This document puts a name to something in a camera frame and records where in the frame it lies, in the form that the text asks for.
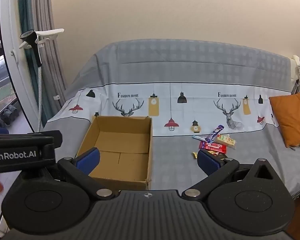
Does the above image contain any pair of dark shoes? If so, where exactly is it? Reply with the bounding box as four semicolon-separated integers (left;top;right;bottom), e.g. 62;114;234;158
0;104;20;127

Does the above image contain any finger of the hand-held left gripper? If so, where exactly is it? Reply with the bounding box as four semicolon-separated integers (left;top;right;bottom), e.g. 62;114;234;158
27;130;63;163

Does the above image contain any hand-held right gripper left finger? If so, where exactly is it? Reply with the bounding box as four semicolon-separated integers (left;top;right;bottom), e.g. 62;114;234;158
21;147;116;201

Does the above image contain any black garment steamer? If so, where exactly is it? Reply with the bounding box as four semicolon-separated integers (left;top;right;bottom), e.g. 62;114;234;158
19;29;44;132

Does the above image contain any orange pillow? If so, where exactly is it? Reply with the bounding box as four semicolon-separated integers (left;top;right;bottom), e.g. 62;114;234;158
269;90;300;148

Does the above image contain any white window frame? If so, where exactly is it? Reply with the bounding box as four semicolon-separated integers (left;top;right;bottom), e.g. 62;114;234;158
0;0;41;133

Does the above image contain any yellow-green snack bag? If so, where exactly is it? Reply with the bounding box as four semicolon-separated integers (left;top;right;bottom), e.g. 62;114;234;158
215;134;237;150

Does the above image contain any grey curtain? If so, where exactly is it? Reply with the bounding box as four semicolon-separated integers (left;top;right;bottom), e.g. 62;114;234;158
31;0;67;101

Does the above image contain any white cable bundle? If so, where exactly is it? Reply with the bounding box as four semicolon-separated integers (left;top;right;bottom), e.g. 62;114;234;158
291;55;300;81

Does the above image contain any red and white snack packet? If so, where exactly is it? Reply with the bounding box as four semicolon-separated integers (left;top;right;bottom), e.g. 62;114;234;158
205;143;227;154

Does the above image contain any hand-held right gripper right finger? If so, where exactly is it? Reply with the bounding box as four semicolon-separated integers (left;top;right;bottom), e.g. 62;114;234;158
182;149;281;201

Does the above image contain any purple snack packet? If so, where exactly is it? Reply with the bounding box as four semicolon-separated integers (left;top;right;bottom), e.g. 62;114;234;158
205;125;225;143

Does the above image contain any brown cardboard box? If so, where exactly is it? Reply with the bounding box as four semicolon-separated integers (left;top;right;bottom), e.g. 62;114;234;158
75;115;153;191

